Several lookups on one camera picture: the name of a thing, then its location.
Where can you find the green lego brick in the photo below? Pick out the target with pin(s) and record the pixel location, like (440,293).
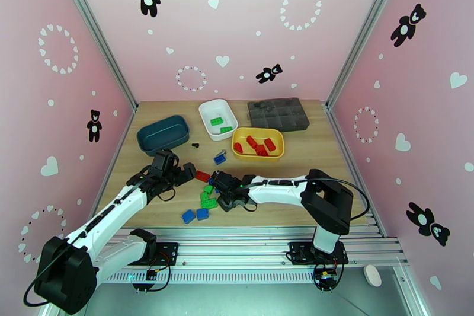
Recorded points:
(208,189)
(226,129)
(210,204)
(206,197)
(215,121)

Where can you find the red lego brick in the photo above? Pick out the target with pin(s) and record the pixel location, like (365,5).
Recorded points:
(251,140)
(269,144)
(262,151)
(238,147)
(202,176)

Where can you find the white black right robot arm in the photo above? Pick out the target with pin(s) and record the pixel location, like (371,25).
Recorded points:
(281,189)

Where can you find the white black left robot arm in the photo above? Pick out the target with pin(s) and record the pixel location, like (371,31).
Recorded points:
(111,211)

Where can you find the dark blue plastic container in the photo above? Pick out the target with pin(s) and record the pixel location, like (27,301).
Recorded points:
(163,133)

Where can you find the white plastic container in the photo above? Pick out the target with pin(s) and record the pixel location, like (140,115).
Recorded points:
(214,109)

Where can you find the yellow plastic container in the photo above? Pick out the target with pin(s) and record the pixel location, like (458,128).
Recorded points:
(277,139)

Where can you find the perforated metal strip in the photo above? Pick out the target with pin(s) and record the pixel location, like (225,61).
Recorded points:
(222,277)

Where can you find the dark grey compartment organizer box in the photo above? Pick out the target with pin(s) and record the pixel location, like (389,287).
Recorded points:
(285,118)

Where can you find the small black circuit board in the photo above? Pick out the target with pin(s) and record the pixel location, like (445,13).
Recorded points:
(151,275)

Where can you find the circuit board with yellow connector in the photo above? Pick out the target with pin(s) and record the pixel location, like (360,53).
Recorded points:
(326,278)

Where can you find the white oval device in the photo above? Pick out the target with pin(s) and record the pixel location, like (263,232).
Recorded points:
(372,276)

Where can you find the aluminium rail base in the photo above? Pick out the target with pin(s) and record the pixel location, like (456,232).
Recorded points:
(237,248)

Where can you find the aluminium table side rail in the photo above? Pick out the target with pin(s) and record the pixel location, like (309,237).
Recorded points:
(335,129)
(123,144)

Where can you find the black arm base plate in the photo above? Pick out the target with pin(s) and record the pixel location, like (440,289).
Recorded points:
(166,252)
(300,252)

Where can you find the aluminium frame post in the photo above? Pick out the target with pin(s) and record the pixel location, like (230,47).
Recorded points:
(366,29)
(92,29)

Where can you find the aluminium frame leg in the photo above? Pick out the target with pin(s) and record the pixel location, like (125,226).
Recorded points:
(407,292)

